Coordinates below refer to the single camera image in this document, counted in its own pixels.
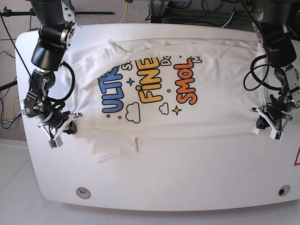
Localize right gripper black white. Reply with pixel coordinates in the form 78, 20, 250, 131
37, 111, 83, 140

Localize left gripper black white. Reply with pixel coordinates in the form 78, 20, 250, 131
250, 94, 300, 131

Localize white printed T-shirt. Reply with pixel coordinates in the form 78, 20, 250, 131
65, 38, 266, 162

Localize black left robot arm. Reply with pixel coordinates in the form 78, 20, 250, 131
240, 0, 300, 140

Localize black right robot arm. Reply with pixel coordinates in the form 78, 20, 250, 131
22, 0, 81, 148

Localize left table grommet hole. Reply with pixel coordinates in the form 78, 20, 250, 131
75, 187, 91, 199

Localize table grommet hole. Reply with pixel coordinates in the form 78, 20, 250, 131
278, 185, 291, 196
75, 187, 91, 199

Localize right table grommet hole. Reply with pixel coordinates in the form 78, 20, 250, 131
278, 185, 291, 196

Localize black tripod pole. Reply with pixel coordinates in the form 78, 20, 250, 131
0, 7, 114, 17

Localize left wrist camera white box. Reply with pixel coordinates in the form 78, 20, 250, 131
270, 129, 284, 141

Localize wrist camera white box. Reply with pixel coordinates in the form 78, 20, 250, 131
270, 129, 284, 141
48, 136, 63, 149

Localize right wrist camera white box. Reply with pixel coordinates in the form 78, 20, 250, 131
48, 136, 63, 149

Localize black floor cable left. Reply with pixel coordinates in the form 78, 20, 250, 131
0, 50, 23, 129

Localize black cables bundle top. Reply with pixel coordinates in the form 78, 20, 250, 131
144, 0, 256, 28

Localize yellow cable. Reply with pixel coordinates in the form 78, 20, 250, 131
119, 0, 132, 24

